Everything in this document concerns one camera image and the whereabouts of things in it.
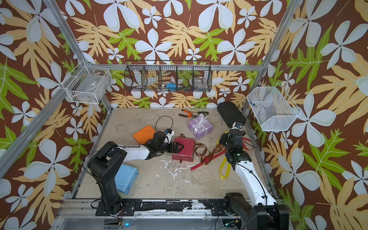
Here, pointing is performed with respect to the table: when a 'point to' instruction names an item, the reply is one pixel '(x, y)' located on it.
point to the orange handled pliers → (191, 115)
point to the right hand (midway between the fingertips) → (224, 132)
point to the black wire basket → (168, 75)
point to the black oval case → (230, 114)
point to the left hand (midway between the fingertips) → (180, 145)
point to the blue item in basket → (171, 86)
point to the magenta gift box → (187, 153)
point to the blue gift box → (125, 178)
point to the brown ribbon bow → (201, 152)
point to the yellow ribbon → (229, 170)
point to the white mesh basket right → (273, 109)
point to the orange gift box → (144, 134)
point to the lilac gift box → (200, 127)
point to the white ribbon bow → (201, 123)
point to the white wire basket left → (87, 84)
